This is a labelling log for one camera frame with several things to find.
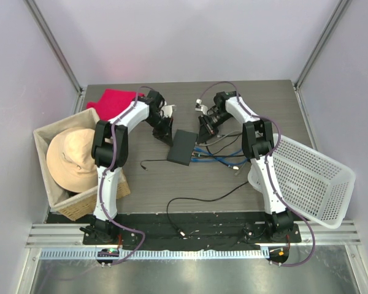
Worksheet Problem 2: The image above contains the aluminium frame post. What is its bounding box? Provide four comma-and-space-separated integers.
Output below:
23, 0, 84, 94
294, 0, 352, 89

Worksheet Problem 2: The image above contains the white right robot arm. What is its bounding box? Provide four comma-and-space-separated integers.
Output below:
197, 91, 294, 242

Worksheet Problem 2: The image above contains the aluminium rail front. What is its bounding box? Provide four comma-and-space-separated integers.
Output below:
26, 221, 361, 260

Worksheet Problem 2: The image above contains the wicker basket with liner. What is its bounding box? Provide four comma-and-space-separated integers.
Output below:
33, 107, 131, 222

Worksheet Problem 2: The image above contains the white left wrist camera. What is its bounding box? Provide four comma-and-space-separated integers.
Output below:
161, 105, 177, 118

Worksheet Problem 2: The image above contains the white plastic basket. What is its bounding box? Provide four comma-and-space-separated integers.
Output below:
248, 134, 356, 229

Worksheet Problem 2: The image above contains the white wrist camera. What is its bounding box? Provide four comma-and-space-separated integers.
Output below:
161, 105, 177, 118
195, 99, 209, 115

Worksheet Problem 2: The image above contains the black base mat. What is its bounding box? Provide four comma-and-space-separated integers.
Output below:
45, 210, 301, 251

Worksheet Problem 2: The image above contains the aluminium frame post right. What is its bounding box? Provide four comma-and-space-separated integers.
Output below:
294, 0, 352, 89

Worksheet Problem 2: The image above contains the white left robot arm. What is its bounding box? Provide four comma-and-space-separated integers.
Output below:
91, 88, 176, 223

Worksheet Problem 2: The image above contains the short black plug cable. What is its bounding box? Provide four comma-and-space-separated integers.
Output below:
140, 158, 169, 170

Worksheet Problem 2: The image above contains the black network switch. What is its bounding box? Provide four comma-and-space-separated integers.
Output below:
167, 129, 197, 166

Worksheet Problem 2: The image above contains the blue ethernet cable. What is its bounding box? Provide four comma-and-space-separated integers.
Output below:
190, 153, 249, 168
191, 146, 249, 166

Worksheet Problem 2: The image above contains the grey ethernet cable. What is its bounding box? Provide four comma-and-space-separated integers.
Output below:
196, 131, 249, 176

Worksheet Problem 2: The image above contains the aluminium frame post left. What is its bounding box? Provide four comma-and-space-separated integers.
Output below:
23, 0, 84, 94

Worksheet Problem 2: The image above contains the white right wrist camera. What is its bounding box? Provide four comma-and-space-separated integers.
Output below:
195, 99, 209, 115

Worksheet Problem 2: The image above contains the red cloth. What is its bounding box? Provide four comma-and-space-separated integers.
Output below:
86, 89, 136, 121

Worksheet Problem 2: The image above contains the black power cable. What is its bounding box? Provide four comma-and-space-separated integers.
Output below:
165, 179, 248, 237

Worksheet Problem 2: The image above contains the beige sun hat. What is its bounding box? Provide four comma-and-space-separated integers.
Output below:
46, 127, 98, 194

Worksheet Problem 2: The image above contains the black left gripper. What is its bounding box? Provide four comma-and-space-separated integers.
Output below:
145, 115, 174, 147

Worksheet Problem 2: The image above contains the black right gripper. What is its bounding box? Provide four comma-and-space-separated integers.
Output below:
197, 111, 231, 146

